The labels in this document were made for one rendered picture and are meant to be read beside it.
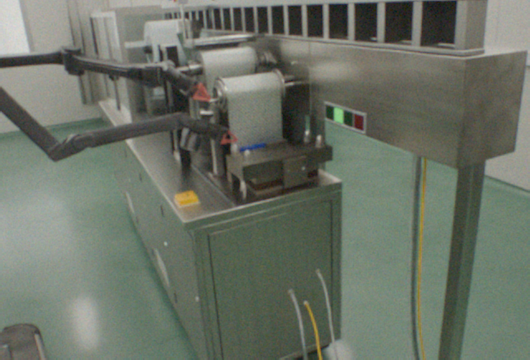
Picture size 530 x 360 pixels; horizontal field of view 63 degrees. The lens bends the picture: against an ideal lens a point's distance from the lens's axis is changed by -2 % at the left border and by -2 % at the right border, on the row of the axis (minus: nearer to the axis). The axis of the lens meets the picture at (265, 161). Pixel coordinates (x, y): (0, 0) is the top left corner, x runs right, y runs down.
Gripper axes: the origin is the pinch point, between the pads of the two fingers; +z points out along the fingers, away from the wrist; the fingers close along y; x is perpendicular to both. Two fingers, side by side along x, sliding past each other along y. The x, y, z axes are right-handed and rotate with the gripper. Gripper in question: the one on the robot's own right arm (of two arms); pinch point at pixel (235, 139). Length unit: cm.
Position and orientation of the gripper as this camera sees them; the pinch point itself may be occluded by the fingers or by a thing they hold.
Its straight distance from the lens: 181.9
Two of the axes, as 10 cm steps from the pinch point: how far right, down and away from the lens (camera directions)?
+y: 4.4, 2.8, -8.5
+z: 8.1, 2.7, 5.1
